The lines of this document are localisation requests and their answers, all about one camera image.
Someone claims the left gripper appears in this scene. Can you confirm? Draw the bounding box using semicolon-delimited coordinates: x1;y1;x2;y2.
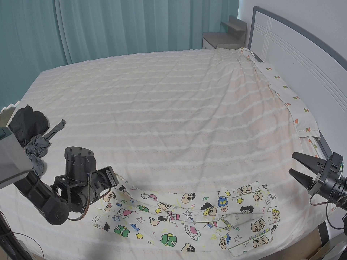
89;166;120;200

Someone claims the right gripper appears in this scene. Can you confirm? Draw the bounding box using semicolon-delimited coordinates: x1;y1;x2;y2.
289;152;347;198

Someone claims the white printed pyjama top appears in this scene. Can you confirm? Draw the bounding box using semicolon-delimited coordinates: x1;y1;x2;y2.
92;174;281;258

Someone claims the pile of clothes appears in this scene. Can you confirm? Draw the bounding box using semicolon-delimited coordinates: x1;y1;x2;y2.
8;105;67;177

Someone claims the white printed pillow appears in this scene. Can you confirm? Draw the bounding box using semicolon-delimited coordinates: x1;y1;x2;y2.
255;61;322;139

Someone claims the bed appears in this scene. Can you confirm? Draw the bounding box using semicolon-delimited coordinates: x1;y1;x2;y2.
0;6;347;260

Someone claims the grey bedside table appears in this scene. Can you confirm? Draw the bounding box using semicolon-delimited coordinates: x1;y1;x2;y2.
202;15;248;49

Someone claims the blue-green curtain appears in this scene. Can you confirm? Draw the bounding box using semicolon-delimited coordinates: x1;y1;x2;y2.
0;0;72;111
55;0;242;64

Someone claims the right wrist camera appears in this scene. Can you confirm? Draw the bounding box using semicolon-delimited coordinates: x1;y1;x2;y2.
329;153;345;173

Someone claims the black cable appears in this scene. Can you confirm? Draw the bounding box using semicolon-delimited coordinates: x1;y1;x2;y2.
8;232;46;260

